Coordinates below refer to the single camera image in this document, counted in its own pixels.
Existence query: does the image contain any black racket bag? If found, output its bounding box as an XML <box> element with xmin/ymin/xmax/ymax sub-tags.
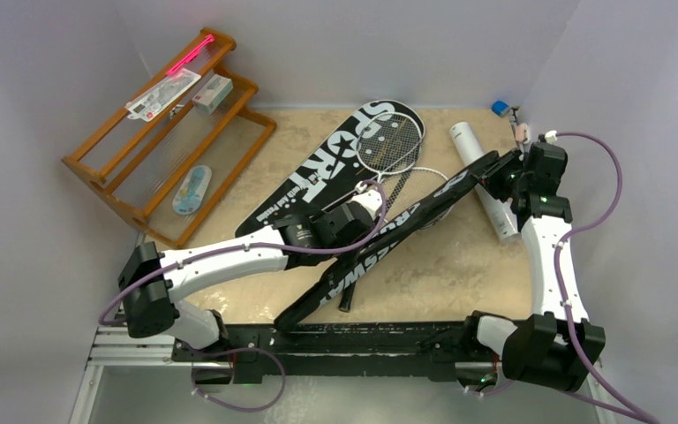
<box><xmin>235</xmin><ymin>99</ymin><xmax>426</xmax><ymax>236</ymax></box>
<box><xmin>274</xmin><ymin>151</ymin><xmax>501</xmax><ymax>331</ymax></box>

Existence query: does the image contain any white shuttlecock tube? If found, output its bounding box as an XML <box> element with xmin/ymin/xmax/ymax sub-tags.
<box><xmin>448</xmin><ymin>121</ymin><xmax>523</xmax><ymax>244</ymax></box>

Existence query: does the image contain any black racket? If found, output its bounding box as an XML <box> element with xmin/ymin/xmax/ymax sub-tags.
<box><xmin>356</xmin><ymin>112</ymin><xmax>423</xmax><ymax>181</ymax></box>
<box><xmin>338</xmin><ymin>284</ymin><xmax>357</xmax><ymax>314</ymax></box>

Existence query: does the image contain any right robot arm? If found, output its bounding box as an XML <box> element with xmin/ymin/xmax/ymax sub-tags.
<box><xmin>460</xmin><ymin>142</ymin><xmax>606</xmax><ymax>392</ymax></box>

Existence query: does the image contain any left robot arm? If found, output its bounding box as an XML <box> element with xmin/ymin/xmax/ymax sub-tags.
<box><xmin>118</xmin><ymin>195</ymin><xmax>388</xmax><ymax>361</ymax></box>

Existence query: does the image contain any blue toothbrush blister pack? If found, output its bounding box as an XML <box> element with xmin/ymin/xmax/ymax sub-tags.
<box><xmin>172</xmin><ymin>165</ymin><xmax>212</xmax><ymax>216</ymax></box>

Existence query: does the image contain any pink white small object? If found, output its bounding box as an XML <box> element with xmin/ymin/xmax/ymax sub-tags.
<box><xmin>514</xmin><ymin>123</ymin><xmax>531</xmax><ymax>144</ymax></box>

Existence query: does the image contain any blue small object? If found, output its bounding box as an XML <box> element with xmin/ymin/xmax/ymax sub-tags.
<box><xmin>490</xmin><ymin>101</ymin><xmax>511</xmax><ymax>117</ymax></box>

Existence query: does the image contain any black racket under bag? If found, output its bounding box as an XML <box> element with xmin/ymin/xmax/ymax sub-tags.
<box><xmin>356</xmin><ymin>112</ymin><xmax>423</xmax><ymax>181</ymax></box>

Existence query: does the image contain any small teal white box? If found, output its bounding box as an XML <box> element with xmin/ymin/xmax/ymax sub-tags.
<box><xmin>192</xmin><ymin>73</ymin><xmax>234</xmax><ymax>114</ymax></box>

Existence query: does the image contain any wooden tiered shelf rack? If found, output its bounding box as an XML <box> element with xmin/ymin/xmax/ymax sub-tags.
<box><xmin>62</xmin><ymin>27</ymin><xmax>276</xmax><ymax>248</ymax></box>

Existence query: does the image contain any pink pen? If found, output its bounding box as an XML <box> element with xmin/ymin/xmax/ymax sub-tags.
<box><xmin>165</xmin><ymin>34</ymin><xmax>215</xmax><ymax>77</ymax></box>

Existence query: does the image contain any white packaged card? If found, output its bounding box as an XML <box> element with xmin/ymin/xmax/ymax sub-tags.
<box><xmin>125</xmin><ymin>68</ymin><xmax>201</xmax><ymax>122</ymax></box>

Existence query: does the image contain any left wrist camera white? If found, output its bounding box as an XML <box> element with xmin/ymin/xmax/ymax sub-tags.
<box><xmin>349</xmin><ymin>182</ymin><xmax>384</xmax><ymax>218</ymax></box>

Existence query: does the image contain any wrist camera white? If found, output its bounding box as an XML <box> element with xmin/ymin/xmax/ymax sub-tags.
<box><xmin>539</xmin><ymin>130</ymin><xmax>558</xmax><ymax>145</ymax></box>
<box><xmin>349</xmin><ymin>182</ymin><xmax>384</xmax><ymax>218</ymax></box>

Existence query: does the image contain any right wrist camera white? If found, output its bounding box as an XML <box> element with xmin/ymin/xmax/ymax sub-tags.
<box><xmin>539</xmin><ymin>130</ymin><xmax>558</xmax><ymax>145</ymax></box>

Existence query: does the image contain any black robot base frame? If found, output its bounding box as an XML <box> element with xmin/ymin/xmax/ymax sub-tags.
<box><xmin>90</xmin><ymin>318</ymin><xmax>522</xmax><ymax>390</ymax></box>

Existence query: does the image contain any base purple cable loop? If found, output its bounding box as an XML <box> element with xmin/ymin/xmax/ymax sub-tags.
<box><xmin>191</xmin><ymin>346</ymin><xmax>288</xmax><ymax>413</ymax></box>

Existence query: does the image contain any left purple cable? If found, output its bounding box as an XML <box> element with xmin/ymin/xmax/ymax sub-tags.
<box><xmin>97</xmin><ymin>179</ymin><xmax>388</xmax><ymax>412</ymax></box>

